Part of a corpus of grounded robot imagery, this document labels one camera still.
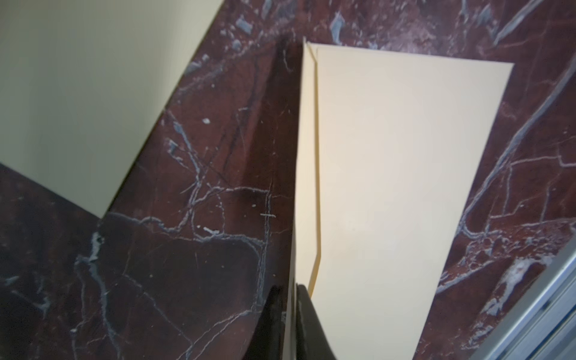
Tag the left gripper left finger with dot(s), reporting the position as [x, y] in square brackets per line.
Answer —
[265, 343]

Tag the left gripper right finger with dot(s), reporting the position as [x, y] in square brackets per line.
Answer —
[310, 339]

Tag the manila envelope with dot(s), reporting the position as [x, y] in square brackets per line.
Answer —
[82, 84]
[389, 144]

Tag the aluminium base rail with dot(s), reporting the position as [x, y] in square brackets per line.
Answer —
[542, 324]

